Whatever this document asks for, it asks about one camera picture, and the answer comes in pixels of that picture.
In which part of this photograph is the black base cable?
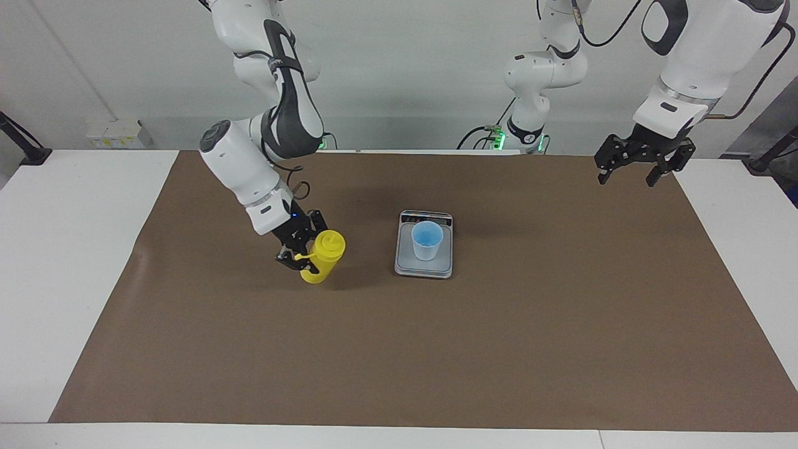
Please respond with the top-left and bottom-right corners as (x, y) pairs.
(457, 97), (518, 150)

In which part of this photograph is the brown paper mat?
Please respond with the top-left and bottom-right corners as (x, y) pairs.
(49, 150), (798, 432)

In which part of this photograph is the white wall socket box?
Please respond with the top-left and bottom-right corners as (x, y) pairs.
(86, 118), (145, 149)

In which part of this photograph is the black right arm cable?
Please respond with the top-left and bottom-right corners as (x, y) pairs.
(234, 50), (312, 201)

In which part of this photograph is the light blue plastic cup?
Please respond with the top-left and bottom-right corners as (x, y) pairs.
(411, 220), (445, 262)

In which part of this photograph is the silver digital kitchen scale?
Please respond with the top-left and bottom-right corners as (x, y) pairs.
(394, 210), (454, 279)

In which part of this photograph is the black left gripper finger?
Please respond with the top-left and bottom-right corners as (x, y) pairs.
(647, 142), (696, 188)
(594, 134), (633, 186)

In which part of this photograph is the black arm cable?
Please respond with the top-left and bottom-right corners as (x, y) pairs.
(570, 0), (796, 120)
(234, 50), (312, 201)

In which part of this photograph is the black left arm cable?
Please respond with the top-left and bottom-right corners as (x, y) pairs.
(570, 0), (796, 120)

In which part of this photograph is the yellow squeeze bottle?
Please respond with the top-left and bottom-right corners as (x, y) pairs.
(294, 229), (346, 285)

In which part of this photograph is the black table clamp stand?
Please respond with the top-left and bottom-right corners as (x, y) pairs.
(0, 111), (52, 167)
(742, 125), (798, 173)

